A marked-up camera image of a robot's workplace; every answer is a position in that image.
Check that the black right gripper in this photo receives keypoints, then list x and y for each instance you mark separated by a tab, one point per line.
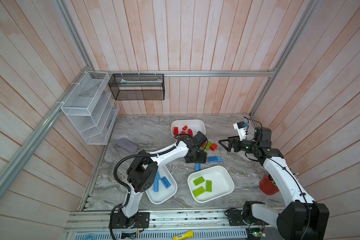
236	141

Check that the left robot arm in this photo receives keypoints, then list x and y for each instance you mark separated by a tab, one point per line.
142	172

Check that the black mesh basket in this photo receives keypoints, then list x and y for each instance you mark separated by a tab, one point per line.
137	87

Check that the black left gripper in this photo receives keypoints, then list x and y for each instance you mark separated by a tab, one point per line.
202	159

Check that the yellow marker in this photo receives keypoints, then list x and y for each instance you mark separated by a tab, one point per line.
184	236

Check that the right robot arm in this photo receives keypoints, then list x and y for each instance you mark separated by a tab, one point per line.
303	218

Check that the white bin left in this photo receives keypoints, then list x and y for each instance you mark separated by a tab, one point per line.
163	194

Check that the blue lego small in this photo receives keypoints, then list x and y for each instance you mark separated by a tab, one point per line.
156	185

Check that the white wire shelf rack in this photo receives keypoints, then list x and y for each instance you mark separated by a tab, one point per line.
91	109

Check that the red cup with pencils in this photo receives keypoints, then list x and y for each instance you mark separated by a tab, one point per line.
268	186

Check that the white bin front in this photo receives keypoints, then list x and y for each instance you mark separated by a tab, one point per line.
222	183

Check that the green lego long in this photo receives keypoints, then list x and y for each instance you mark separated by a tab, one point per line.
199	191

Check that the white bin with red legos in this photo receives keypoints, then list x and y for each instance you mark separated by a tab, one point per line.
195	125

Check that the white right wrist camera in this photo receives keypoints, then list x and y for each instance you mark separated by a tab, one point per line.
242	129

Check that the grey pouch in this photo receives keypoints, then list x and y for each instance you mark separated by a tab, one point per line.
127	145

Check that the large blue lego underside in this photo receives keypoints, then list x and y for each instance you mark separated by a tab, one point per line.
212	159

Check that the red lego sideways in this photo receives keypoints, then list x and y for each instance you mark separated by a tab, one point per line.
213	147

